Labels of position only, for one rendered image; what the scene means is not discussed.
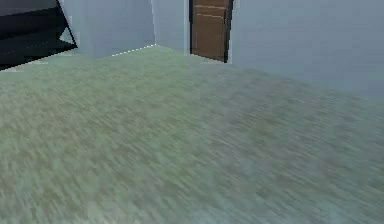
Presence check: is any brown wooden room door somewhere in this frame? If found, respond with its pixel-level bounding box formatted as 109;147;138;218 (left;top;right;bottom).
189;0;234;64

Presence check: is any black shelf unit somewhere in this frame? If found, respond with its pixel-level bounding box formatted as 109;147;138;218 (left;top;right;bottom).
0;0;79;72

